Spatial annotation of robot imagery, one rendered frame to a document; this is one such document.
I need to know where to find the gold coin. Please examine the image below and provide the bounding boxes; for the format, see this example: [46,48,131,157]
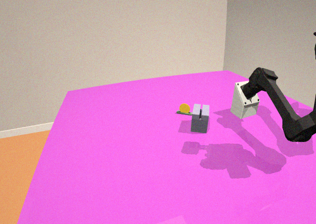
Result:
[179,103,190,113]

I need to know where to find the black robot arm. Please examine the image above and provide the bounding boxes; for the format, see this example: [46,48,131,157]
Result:
[240,67,316,142]

